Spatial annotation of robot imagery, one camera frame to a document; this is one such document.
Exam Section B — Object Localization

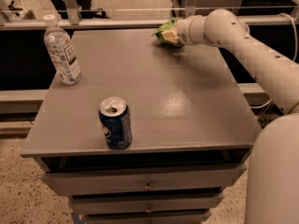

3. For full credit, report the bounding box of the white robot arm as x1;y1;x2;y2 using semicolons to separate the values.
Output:
162;9;299;224

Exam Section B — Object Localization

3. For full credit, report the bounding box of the grey drawer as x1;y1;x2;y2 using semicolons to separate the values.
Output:
86;210;210;224
43;163;247;196
70;191;224;215

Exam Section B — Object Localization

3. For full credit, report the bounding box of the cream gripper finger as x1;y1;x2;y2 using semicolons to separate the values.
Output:
162;30;181;47

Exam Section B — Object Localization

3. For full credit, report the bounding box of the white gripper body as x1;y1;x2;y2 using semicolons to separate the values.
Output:
178;15;208;45

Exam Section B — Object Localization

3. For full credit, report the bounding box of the bottom grey drawer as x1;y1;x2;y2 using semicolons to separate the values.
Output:
86;210;210;224

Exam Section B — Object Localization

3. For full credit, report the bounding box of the grey drawer cabinet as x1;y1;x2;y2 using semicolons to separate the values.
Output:
20;27;263;224

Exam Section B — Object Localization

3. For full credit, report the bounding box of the top grey drawer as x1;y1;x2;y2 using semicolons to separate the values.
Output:
43;163;247;196

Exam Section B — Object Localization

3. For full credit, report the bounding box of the blue soda can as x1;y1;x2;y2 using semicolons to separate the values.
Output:
98;97;133;149

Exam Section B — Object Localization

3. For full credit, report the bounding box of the clear plastic water bottle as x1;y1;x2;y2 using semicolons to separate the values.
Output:
44;15;82;85

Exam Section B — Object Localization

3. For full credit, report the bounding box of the metal railing frame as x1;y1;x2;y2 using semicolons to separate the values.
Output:
0;0;299;31

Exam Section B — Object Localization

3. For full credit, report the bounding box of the green rice chip bag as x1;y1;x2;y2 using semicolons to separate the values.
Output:
152;19;183;48

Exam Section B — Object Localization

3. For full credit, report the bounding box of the middle grey drawer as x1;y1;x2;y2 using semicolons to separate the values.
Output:
70;191;224;215

